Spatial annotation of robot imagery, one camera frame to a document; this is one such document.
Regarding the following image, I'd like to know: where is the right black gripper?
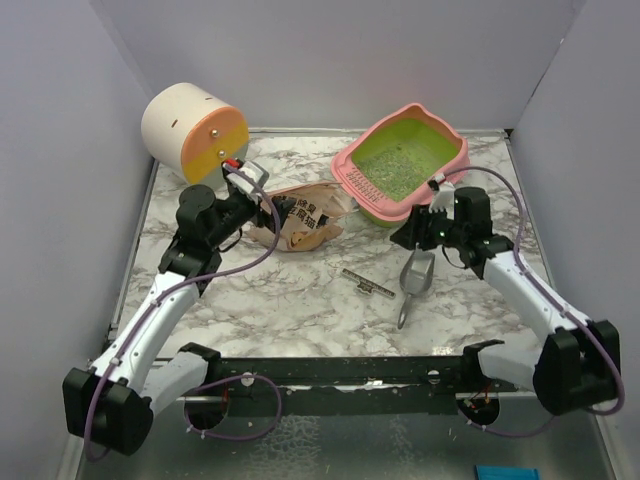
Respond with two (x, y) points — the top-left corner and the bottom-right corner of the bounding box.
(391, 202), (467, 251)

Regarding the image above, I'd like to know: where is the beige cat litter bag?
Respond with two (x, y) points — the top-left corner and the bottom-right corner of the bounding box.
(269, 182), (357, 252)

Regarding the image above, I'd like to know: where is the grey metal scoop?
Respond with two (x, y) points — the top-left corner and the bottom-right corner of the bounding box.
(397, 249), (435, 330)

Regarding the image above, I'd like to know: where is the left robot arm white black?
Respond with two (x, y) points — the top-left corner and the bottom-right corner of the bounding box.
(62, 185), (295, 457)

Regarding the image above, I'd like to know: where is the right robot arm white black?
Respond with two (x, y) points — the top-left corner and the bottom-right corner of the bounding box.
(390, 187), (623, 416)

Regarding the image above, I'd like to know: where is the pink green litter box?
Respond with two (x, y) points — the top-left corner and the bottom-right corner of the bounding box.
(330, 103), (470, 227)

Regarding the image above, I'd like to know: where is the green cat litter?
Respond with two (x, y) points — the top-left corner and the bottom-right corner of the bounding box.
(352, 143), (457, 202)

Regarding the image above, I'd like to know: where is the cream orange cylinder container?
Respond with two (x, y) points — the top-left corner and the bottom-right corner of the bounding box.
(141, 82), (249, 190)

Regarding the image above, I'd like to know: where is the blue object at bottom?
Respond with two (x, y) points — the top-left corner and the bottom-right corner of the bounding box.
(475, 465), (540, 480)

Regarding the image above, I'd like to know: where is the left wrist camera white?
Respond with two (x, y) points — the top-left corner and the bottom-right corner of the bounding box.
(222, 158), (269, 203)

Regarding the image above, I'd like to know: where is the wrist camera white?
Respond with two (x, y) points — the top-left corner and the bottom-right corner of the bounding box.
(427, 173), (456, 213)
(222, 158), (269, 203)

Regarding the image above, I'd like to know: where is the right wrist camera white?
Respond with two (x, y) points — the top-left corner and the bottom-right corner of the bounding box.
(427, 173), (456, 213)

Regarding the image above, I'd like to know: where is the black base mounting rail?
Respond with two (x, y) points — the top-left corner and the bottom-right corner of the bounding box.
(162, 337), (521, 418)

